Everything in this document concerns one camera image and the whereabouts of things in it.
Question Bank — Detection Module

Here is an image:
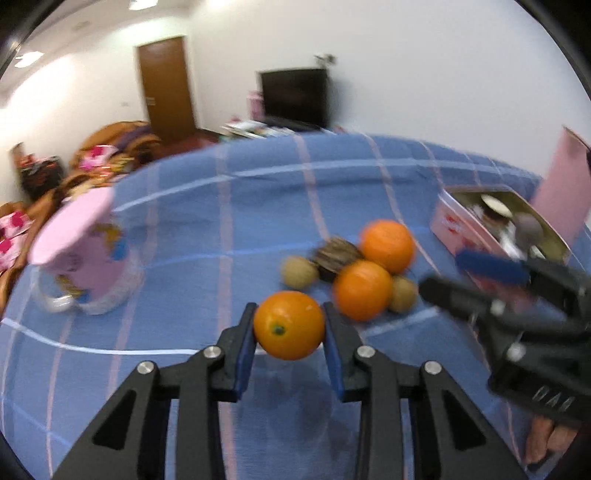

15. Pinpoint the purple cloth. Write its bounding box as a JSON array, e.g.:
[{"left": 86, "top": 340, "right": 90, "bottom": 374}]
[{"left": 115, "top": 124, "right": 153, "bottom": 148}]

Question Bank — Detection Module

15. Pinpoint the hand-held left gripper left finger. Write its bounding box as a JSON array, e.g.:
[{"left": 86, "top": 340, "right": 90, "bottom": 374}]
[{"left": 52, "top": 302, "right": 258, "bottom": 480}]

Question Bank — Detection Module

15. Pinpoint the white television stand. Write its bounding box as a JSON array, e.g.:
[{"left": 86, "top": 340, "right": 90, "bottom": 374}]
[{"left": 221, "top": 119, "right": 324, "bottom": 139}]

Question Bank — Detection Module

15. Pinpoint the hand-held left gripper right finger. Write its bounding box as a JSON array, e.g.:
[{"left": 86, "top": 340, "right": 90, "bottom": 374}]
[{"left": 322, "top": 301, "right": 528, "bottom": 480}]

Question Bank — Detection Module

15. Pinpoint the brown wooden door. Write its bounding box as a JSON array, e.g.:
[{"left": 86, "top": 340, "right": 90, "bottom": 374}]
[{"left": 136, "top": 37, "right": 197, "bottom": 144}]

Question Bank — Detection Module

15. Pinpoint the orange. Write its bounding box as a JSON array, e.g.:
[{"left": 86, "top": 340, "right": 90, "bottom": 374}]
[
  {"left": 253, "top": 291, "right": 326, "bottom": 361},
  {"left": 332, "top": 260, "right": 394, "bottom": 322},
  {"left": 359, "top": 220, "right": 416, "bottom": 275}
]

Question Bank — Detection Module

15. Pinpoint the cluttered coffee table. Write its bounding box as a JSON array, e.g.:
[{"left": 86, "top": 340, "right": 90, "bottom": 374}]
[{"left": 60, "top": 159, "right": 139, "bottom": 195}]

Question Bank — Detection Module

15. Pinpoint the pink silicone mug lid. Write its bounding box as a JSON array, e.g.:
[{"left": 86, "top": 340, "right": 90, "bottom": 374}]
[{"left": 30, "top": 187, "right": 116, "bottom": 266}]

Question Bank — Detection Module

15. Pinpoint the person's right hand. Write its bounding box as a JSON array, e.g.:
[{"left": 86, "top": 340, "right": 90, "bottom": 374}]
[{"left": 524, "top": 413, "right": 585, "bottom": 469}]

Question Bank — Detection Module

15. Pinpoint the black flat television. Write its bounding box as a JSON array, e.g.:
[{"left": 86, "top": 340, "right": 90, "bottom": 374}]
[{"left": 257, "top": 68, "right": 331, "bottom": 130}]

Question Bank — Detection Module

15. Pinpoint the pink floral cushion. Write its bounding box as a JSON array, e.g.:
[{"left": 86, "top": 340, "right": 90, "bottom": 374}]
[
  {"left": 0, "top": 212, "right": 33, "bottom": 238},
  {"left": 79, "top": 145, "right": 116, "bottom": 169},
  {"left": 0, "top": 240, "right": 24, "bottom": 273}
]

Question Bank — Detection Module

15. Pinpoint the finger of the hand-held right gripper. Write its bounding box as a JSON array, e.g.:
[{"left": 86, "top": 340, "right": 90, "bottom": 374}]
[
  {"left": 455, "top": 250, "right": 591, "bottom": 321},
  {"left": 418, "top": 274, "right": 591, "bottom": 376}
]

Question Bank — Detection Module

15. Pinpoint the black rack with red goods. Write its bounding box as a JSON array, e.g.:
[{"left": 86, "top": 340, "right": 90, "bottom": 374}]
[{"left": 18, "top": 154, "right": 63, "bottom": 199}]

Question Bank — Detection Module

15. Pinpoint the dark brown pastry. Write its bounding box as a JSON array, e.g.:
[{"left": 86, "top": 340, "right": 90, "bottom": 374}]
[{"left": 310, "top": 237, "right": 363, "bottom": 282}]

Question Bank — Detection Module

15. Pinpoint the brown leather sofa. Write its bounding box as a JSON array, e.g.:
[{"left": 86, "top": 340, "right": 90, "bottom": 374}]
[{"left": 0, "top": 185, "right": 65, "bottom": 315}]

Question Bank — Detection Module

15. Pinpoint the pink rectangular tin box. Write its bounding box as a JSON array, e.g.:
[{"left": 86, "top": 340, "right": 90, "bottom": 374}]
[{"left": 429, "top": 185, "right": 574, "bottom": 305}]

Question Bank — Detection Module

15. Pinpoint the brown leather armchair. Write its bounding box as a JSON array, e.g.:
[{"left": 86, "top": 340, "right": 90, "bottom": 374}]
[{"left": 71, "top": 121, "right": 162, "bottom": 168}]

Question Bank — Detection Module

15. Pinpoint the pink cartoon mug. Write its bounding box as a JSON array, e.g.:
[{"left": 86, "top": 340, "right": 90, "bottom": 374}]
[{"left": 34, "top": 203, "right": 146, "bottom": 315}]

